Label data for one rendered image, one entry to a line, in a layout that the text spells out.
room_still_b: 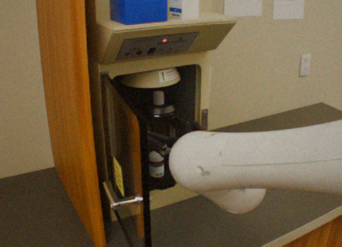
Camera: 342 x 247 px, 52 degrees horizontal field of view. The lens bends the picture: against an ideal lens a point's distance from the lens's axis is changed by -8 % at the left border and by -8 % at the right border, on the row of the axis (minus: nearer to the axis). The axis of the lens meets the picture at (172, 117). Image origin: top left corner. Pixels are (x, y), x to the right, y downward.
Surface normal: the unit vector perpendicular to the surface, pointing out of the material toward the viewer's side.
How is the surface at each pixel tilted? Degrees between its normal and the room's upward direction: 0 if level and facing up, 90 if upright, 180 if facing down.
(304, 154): 66
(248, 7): 90
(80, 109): 90
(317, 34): 90
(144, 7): 90
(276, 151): 58
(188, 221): 0
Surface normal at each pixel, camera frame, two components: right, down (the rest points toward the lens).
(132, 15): 0.47, 0.34
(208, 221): 0.00, -0.92
